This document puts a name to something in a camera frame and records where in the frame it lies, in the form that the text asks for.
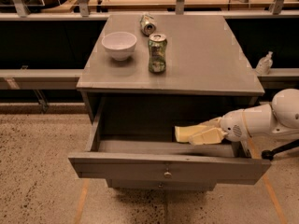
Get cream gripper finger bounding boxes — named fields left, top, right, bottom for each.
left=189, top=128, right=227, bottom=146
left=202, top=117, right=221, bottom=128

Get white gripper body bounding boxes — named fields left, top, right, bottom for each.
left=220, top=109, right=249, bottom=142

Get yellow sponge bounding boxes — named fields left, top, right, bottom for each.
left=175, top=124, right=206, bottom=143

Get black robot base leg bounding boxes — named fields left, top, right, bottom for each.
left=262, top=140, right=299, bottom=161

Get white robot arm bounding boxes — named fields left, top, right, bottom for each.
left=189, top=89, right=299, bottom=145

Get metal drawer knob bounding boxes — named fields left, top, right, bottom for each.
left=164, top=169, right=172, bottom=178

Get grey open top drawer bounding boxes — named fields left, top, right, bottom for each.
left=67, top=97, right=272, bottom=186

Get clear soap dispenser bottle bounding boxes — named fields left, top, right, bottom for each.
left=255, top=51, right=273, bottom=75

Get grey wooden cabinet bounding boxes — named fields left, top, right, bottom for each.
left=76, top=13, right=265, bottom=192

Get upright green soda can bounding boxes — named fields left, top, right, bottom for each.
left=148, top=34, right=167, bottom=73

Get lying crushed soda can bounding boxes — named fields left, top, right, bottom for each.
left=140, top=14, right=156, bottom=35

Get white ceramic bowl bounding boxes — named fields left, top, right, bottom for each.
left=102, top=32, right=137, bottom=61

